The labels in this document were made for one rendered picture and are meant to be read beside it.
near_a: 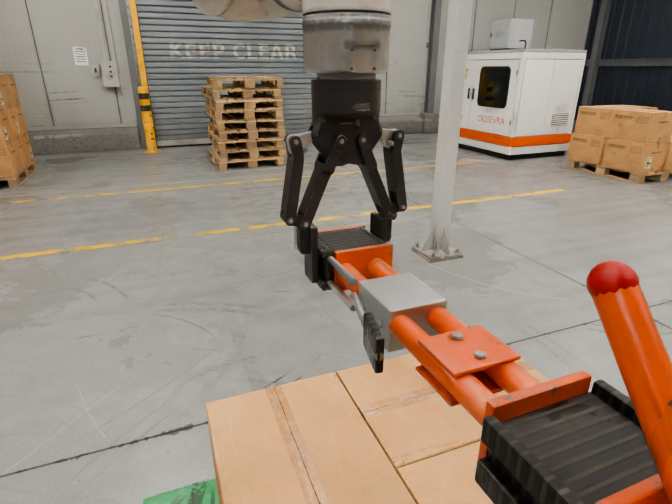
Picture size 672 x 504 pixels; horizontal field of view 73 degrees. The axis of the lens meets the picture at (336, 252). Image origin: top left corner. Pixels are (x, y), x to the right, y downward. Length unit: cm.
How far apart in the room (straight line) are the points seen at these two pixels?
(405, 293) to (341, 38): 25
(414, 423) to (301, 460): 32
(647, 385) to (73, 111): 956
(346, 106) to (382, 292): 19
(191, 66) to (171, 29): 67
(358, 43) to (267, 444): 101
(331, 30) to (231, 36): 913
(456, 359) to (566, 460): 10
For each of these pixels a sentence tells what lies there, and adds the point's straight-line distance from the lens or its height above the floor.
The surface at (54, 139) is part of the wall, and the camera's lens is 960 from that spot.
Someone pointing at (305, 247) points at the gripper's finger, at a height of 124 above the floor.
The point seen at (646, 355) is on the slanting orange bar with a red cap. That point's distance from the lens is 26.
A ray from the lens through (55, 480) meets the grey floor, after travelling 216.
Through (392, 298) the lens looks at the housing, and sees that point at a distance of 43.
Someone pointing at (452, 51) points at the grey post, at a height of 154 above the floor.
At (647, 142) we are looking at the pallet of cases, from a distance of 722.
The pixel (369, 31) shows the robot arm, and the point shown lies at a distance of 48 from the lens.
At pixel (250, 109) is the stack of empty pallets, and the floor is 86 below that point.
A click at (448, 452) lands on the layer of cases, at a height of 54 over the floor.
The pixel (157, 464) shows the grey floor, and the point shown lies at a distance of 206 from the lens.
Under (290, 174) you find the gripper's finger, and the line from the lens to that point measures 50.
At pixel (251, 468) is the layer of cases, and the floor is 54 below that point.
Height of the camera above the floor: 143
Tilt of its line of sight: 22 degrees down
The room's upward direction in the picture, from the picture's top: straight up
